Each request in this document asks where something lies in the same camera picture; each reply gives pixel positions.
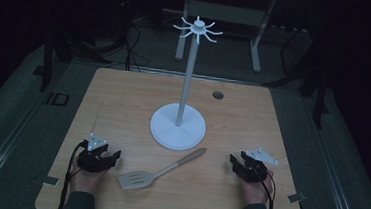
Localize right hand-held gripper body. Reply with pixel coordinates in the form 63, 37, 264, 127
232, 146, 280, 186

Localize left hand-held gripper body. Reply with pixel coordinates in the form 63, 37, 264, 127
76, 131, 119, 175

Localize grey slotted spatula wooden handle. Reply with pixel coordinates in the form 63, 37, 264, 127
116, 140, 207, 197

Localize white hook stand rack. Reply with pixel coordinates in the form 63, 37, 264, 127
147, 12, 225, 154

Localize person's left hand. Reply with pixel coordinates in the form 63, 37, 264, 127
67, 155, 111, 197

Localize person's right hand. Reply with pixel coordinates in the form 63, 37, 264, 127
239, 168, 277, 209

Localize grey tape strip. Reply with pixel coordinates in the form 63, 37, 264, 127
286, 191, 308, 205

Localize black floor socket box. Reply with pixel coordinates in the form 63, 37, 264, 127
45, 91, 71, 107

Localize black metal stand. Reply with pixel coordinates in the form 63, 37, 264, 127
296, 63, 333, 131
31, 31, 77, 95

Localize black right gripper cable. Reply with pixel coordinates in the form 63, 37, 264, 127
259, 167, 279, 209

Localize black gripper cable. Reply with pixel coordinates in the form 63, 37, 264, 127
259, 167, 279, 209
56, 138, 88, 209

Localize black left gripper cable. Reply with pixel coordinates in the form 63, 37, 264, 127
56, 138, 88, 209

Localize black floor cables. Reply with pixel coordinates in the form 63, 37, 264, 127
121, 13, 154, 74

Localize grey metal desk frame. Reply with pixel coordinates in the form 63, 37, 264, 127
173, 0, 279, 75

